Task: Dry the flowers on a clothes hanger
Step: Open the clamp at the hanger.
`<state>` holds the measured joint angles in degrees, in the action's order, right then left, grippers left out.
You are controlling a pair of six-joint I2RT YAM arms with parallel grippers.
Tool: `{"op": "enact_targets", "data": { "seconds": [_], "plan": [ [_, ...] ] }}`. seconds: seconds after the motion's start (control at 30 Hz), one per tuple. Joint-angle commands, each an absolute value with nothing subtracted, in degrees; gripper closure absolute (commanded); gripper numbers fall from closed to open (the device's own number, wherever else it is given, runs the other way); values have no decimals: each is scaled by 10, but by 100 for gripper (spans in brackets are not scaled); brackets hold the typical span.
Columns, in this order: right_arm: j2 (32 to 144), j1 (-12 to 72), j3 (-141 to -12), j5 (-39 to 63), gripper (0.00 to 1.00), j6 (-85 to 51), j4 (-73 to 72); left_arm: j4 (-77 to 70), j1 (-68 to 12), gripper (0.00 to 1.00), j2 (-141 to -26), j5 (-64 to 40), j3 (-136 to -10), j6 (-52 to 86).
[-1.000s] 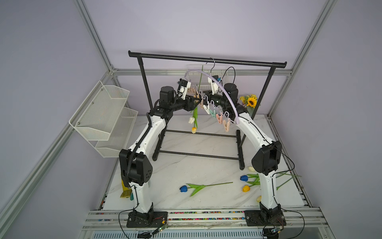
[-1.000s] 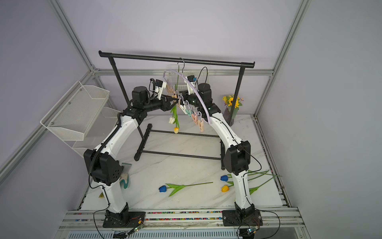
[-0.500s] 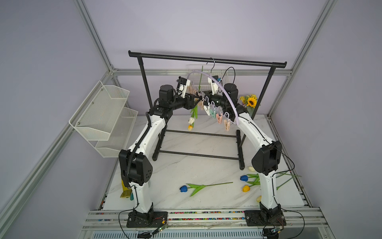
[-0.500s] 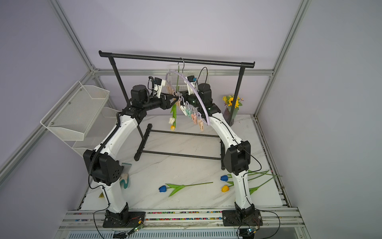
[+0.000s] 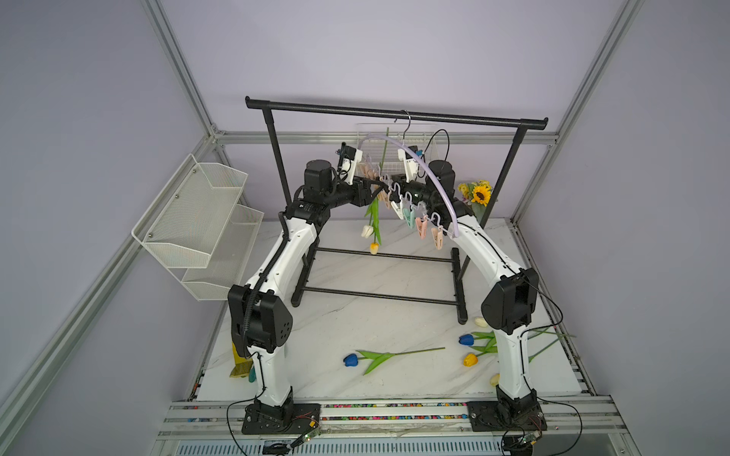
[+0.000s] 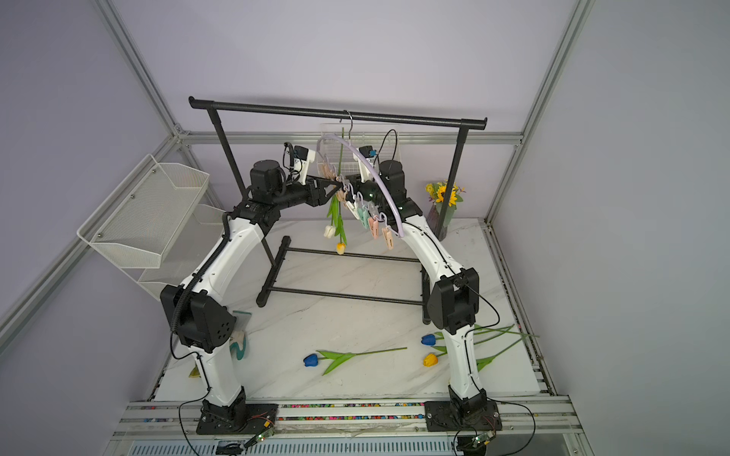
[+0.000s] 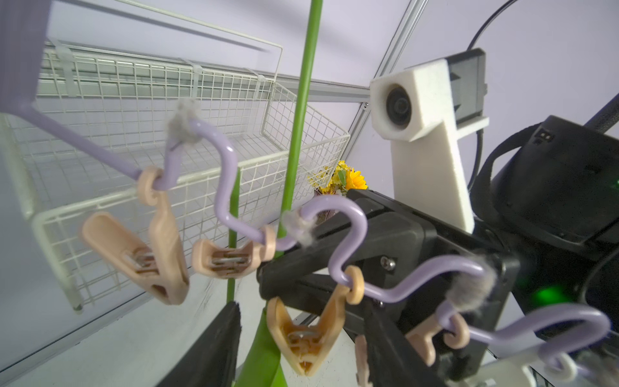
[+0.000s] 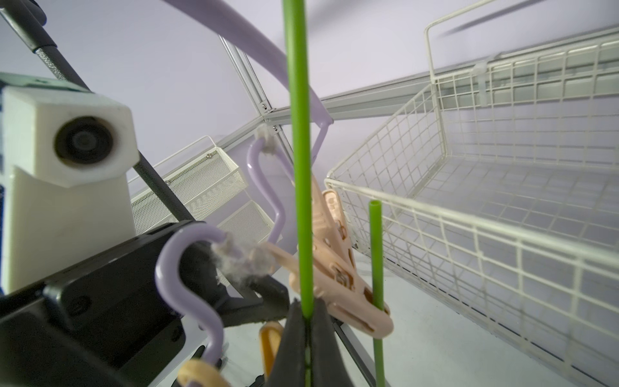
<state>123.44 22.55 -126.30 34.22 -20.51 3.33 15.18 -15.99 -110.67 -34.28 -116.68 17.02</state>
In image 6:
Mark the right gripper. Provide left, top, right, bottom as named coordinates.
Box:
left=337, top=175, right=392, bottom=209

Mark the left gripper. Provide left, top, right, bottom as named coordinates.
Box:
left=273, top=176, right=341, bottom=213

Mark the white tulip group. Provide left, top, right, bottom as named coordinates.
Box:
left=324, top=197, right=340, bottom=239

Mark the yellow tulip group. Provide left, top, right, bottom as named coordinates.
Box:
left=422, top=353, right=448, bottom=368
left=334, top=146, right=347, bottom=255

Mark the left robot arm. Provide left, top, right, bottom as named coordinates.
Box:
left=161, top=160, right=342, bottom=408

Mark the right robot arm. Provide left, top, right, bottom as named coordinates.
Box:
left=343, top=161, right=486, bottom=410

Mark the black clothes rack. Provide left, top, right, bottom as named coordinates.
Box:
left=188, top=97, right=488, bottom=324

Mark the sunflower bouquet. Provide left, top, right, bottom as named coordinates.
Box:
left=425, top=182, right=465, bottom=207

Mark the dark ribbed vase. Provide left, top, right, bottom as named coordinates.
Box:
left=427, top=203, right=457, bottom=241

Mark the blue tulip right group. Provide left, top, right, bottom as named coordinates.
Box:
left=420, top=332, right=445, bottom=347

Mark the blue tulip group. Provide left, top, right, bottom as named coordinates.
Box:
left=302, top=347, right=406, bottom=375
left=420, top=332, right=445, bottom=347

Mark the blue tulip left group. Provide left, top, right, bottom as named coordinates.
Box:
left=302, top=347, right=406, bottom=375

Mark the white mesh two-tier shelf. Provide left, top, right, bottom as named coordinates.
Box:
left=77, top=155, right=222, bottom=300

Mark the teal green glove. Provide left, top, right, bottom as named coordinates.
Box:
left=229, top=311, right=252, bottom=361

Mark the pale yellow tulip right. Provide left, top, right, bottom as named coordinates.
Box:
left=474, top=326, right=536, bottom=372

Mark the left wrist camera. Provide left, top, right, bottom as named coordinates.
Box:
left=284, top=142, right=317, bottom=185

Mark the white wire wall basket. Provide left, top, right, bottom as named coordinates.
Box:
left=316, top=123, right=400, bottom=177

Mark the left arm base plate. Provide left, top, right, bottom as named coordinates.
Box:
left=196, top=401, right=279, bottom=435

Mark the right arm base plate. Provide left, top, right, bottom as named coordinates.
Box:
left=424, top=401, right=503, bottom=432

